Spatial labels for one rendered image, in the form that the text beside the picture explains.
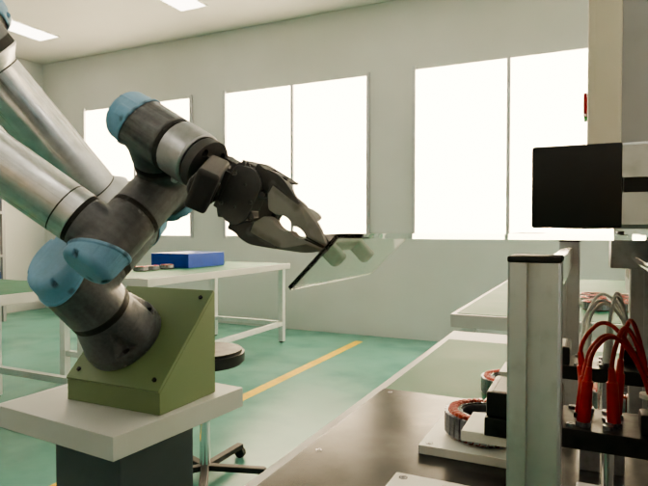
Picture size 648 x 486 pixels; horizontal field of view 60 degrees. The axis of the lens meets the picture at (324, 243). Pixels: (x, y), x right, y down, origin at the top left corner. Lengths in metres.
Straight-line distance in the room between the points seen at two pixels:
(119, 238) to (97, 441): 0.36
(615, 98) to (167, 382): 0.83
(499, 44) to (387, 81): 1.09
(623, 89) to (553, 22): 5.13
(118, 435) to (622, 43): 0.84
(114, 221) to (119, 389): 0.40
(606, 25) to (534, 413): 0.27
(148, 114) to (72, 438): 0.55
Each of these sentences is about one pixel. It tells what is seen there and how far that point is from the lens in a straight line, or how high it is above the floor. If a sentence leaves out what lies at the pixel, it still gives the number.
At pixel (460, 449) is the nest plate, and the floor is 0.78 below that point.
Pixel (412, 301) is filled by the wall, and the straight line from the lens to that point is 5.55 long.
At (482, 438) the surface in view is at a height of 0.88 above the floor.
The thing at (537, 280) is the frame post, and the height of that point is 1.04.
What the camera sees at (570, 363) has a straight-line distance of 0.80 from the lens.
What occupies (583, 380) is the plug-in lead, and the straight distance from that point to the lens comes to 0.55.
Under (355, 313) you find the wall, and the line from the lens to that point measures 5.77.
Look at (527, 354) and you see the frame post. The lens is 0.37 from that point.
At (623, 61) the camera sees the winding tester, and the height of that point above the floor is 1.19.
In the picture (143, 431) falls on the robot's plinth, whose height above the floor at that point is 0.74.
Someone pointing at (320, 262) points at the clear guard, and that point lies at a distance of 0.59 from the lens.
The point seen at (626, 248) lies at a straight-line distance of 0.70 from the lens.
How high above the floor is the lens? 1.07
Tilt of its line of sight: 1 degrees down
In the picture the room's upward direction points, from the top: straight up
